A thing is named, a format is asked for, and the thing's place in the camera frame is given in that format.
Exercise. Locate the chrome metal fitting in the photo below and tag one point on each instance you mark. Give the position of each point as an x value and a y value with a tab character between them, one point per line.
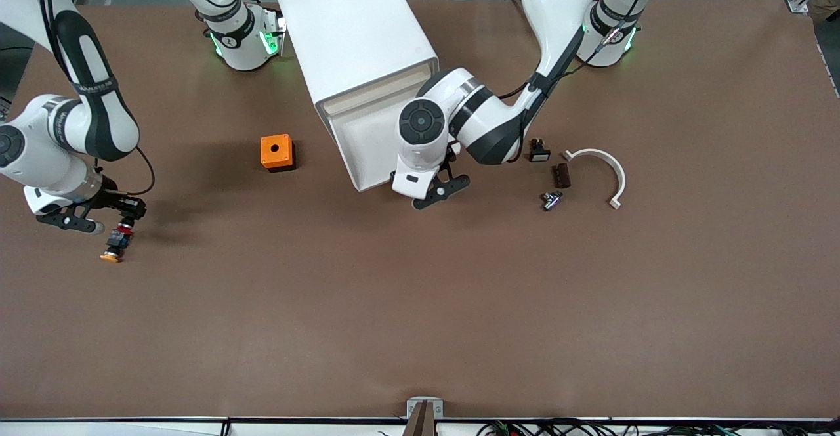
551	201

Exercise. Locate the white pull-out drawer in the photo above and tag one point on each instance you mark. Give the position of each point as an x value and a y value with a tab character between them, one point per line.
367	153

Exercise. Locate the red capped push button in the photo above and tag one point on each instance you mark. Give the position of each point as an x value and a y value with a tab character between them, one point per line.
123	231

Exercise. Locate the white drawer cabinet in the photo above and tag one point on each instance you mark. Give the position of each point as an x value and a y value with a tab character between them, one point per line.
354	29

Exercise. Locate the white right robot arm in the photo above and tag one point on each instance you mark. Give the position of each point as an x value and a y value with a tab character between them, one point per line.
98	127

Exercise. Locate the grey metal table bracket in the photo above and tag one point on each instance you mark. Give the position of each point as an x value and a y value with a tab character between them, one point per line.
436	408

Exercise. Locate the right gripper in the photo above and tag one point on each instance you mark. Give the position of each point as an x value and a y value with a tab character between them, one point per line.
130	209

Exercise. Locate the white semicircular pipe clamp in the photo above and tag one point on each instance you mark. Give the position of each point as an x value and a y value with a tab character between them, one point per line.
620	176

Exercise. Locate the yellow capped push button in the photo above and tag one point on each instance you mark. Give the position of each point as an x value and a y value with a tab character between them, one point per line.
110	257

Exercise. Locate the dark brown cylinder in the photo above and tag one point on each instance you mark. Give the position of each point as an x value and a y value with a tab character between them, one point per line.
561	176

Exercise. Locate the orange box with hole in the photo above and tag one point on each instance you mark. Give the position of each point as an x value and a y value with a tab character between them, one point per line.
275	150

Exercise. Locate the white square push button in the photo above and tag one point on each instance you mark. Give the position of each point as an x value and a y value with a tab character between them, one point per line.
539	155

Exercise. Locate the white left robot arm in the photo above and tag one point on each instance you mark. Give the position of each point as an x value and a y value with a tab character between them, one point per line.
564	2

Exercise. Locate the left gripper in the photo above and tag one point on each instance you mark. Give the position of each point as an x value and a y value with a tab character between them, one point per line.
449	155

